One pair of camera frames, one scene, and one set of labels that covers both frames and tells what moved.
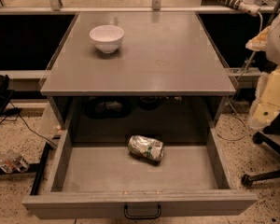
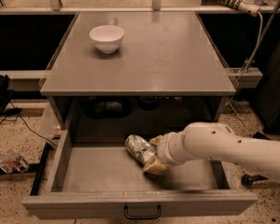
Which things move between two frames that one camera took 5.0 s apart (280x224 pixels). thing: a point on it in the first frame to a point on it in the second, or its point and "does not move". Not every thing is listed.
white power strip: [246, 5] does not move
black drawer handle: [142, 217] does not move
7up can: [146, 149] does not move
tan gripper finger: [259, 41] to [156, 167]
